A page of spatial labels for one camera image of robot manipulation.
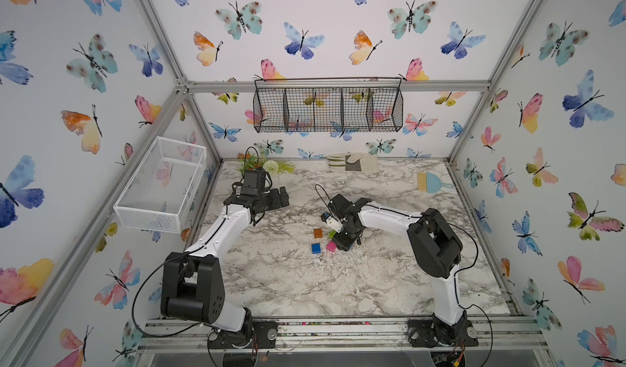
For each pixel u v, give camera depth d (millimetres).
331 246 903
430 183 1116
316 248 910
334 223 863
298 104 979
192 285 429
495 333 754
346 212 710
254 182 677
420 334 735
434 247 519
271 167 961
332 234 858
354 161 1190
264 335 725
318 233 937
